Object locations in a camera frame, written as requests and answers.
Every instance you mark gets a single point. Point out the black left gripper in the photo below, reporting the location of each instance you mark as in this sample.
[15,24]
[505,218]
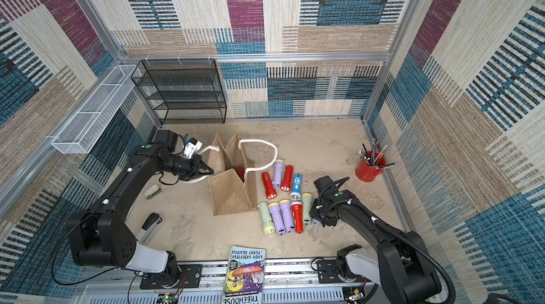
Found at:
[198,164]

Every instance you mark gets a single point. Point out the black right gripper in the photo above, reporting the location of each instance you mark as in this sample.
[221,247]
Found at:
[318,212]

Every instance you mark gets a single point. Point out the green flashlight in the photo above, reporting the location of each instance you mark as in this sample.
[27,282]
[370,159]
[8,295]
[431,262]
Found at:
[307,201]
[267,222]

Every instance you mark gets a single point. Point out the brown jute tote bag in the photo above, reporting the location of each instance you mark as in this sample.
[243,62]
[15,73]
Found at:
[229,195]

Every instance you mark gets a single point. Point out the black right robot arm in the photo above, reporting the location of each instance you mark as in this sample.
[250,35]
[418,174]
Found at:
[399,263]

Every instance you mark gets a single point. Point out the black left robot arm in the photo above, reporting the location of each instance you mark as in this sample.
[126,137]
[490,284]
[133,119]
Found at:
[99,236]

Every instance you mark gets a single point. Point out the red flashlight lower row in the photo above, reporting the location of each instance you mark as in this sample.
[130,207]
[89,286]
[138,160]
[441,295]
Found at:
[296,207]

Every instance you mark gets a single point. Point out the blue flashlight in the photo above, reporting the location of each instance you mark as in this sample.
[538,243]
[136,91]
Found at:
[296,191]

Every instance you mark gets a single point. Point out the red pen cup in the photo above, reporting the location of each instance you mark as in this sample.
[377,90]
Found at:
[372,162]

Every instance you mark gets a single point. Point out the purple flashlight upper row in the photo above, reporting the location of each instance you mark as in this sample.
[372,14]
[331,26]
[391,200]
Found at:
[278,170]

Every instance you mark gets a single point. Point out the black white stapler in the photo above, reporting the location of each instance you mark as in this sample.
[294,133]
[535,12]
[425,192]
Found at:
[149,228]

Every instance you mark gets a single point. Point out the colourful treehouse book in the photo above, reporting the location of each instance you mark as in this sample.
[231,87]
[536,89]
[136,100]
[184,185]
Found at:
[245,276]

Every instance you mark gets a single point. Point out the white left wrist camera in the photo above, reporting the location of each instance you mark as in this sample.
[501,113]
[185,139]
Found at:
[192,146]

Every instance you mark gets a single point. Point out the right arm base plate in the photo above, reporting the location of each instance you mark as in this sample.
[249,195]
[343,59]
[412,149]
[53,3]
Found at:
[329,273]

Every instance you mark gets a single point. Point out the black wire shelf rack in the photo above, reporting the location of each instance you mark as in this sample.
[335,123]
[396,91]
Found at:
[182,91]

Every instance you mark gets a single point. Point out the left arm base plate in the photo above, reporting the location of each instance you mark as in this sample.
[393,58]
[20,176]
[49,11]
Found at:
[187,276]

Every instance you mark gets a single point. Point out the white mesh wall basket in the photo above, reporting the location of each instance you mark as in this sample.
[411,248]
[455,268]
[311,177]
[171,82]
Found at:
[87,125]

